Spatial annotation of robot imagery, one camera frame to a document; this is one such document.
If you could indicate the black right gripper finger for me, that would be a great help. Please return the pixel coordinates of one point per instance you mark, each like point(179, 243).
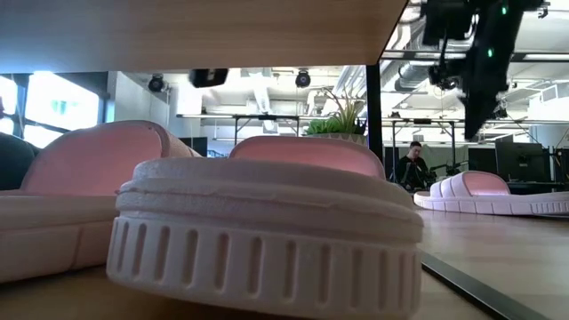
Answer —
point(482, 98)

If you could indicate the pink rubber slide sandal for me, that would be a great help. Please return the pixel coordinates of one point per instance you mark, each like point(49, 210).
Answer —
point(266, 249)
point(89, 160)
point(489, 204)

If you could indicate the black ceiling spotlight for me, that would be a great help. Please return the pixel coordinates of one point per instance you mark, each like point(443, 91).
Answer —
point(446, 77)

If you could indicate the black background monitor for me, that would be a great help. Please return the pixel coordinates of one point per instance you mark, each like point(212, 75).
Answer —
point(522, 162)

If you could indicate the person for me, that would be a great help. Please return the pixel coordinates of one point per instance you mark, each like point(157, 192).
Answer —
point(411, 171)

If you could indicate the green succulent in patterned pot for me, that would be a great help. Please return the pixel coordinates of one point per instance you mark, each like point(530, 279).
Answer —
point(338, 126)

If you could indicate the large office window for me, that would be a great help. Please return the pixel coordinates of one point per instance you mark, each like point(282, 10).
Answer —
point(62, 104)

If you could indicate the black rubber slide sandal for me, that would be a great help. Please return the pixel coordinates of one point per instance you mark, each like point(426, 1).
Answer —
point(15, 162)

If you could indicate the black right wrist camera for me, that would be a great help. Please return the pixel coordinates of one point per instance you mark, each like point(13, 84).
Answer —
point(446, 22)

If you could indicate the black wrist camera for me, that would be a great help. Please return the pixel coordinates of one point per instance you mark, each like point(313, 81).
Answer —
point(209, 77)
point(446, 22)

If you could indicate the black background rig frame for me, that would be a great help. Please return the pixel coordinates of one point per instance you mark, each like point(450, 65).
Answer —
point(266, 117)
point(422, 121)

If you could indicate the round black ceiling camera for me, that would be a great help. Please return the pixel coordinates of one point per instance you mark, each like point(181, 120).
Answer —
point(156, 83)
point(302, 79)

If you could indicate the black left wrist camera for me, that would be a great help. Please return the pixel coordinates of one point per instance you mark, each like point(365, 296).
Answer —
point(209, 77)

